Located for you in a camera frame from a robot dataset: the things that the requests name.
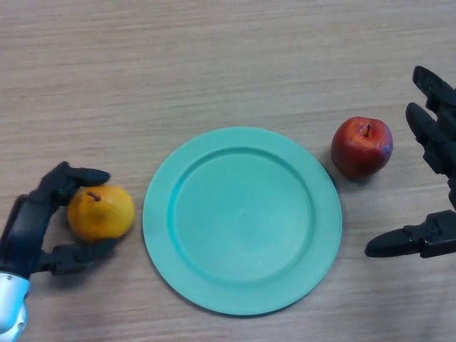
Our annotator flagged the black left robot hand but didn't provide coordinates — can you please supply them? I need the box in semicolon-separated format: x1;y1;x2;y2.
0;161;115;281

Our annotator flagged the red apple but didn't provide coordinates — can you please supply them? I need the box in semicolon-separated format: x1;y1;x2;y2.
331;116;394;180

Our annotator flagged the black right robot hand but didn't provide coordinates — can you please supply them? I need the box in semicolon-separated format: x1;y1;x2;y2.
364;66;456;259

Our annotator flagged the green round plate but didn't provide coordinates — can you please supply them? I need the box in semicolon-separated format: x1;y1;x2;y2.
142;127;343;316

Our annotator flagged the yellow pear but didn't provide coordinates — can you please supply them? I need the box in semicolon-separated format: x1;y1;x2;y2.
67;185;136;243

